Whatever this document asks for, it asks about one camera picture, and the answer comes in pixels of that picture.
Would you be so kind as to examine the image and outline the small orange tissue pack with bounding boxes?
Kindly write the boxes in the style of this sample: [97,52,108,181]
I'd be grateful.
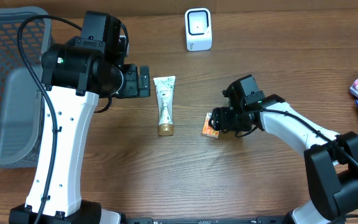
[201,113,219,138]

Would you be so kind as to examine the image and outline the white cosmetic tube gold cap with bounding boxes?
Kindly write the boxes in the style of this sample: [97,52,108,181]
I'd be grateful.
[154,76,176,136]

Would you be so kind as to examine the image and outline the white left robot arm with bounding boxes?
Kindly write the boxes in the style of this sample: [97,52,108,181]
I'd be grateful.
[9,11,150,224]

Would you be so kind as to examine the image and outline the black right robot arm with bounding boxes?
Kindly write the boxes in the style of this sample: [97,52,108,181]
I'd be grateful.
[208,75,358,223]

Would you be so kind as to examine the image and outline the white barcode scanner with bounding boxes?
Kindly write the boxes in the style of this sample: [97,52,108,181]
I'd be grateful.
[185,7,213,52]

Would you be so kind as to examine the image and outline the grey plastic shopping basket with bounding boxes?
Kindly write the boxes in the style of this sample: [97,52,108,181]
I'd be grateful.
[0,6,46,168]

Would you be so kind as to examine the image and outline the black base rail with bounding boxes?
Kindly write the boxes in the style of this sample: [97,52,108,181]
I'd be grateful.
[121,216,284,224]

